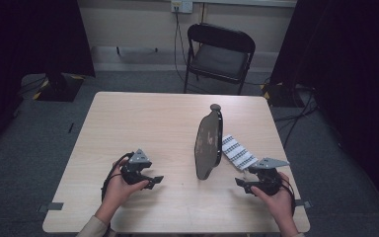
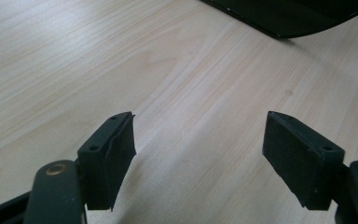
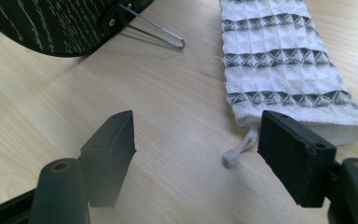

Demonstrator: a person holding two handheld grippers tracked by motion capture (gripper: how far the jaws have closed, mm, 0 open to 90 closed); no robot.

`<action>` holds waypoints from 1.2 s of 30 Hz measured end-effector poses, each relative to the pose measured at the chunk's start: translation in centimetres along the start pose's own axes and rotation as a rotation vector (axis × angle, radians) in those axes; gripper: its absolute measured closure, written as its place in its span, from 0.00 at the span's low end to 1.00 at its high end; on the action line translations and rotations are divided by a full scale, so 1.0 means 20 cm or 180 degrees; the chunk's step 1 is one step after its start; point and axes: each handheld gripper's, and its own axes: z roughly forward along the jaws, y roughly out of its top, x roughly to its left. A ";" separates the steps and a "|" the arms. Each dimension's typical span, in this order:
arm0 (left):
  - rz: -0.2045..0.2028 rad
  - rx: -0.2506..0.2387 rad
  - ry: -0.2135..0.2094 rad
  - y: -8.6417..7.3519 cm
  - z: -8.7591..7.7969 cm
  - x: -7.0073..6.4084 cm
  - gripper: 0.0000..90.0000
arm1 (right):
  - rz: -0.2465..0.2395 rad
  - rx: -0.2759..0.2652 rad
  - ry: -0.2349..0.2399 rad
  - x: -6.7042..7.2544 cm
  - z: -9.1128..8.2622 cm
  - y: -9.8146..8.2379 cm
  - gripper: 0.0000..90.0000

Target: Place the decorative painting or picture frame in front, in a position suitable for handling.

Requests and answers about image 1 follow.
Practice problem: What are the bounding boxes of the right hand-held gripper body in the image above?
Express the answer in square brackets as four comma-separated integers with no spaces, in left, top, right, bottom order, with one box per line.
[248,157,291,197]

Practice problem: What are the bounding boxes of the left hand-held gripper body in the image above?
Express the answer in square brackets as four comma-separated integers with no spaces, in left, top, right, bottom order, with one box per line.
[121,148,153,186]

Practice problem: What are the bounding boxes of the white checkered cloth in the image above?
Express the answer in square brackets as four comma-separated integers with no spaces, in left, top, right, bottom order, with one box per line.
[221,133,260,172]

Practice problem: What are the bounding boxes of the dark toiletry pouch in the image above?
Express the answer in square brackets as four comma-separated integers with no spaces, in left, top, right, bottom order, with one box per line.
[193,108,224,181]

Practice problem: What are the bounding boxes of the person's right hand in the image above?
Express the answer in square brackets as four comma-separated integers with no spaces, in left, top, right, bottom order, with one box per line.
[250,172,296,225]

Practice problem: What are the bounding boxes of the person's left hand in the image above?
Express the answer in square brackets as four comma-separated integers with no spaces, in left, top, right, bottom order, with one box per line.
[103,157,150,215]

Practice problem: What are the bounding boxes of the grey tape strip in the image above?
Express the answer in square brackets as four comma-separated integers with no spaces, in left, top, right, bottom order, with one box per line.
[294,198,313,209]
[37,201,65,213]

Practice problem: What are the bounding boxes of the black stand base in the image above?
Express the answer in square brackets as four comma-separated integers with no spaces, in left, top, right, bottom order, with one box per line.
[261,82,298,109]
[32,72,86,103]

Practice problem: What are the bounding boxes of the black folding chair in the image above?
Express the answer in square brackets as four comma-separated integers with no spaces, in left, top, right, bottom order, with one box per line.
[183,23,257,96]

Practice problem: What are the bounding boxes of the black curtain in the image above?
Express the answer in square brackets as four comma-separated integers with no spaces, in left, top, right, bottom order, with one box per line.
[0,0,96,156]
[269,0,379,215]

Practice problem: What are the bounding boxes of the right hand-held gripper black cable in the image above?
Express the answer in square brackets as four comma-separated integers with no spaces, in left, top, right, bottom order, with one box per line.
[274,176,297,216]

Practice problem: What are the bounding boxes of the hand-held gripper black cable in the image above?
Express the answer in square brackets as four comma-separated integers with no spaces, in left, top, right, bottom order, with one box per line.
[274,176,297,216]
[101,151,135,202]

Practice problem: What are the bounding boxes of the left hand-held gripper black cable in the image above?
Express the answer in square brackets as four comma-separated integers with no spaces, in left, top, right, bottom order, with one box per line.
[101,151,135,202]

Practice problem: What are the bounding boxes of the black floor cable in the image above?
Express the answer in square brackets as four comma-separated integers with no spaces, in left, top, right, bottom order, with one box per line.
[273,86,319,150]

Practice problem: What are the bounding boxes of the black power cable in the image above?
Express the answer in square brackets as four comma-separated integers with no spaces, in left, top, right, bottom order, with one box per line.
[173,6,188,84]

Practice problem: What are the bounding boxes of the white wall socket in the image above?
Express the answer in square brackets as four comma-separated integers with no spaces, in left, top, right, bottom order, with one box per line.
[171,0,194,15]

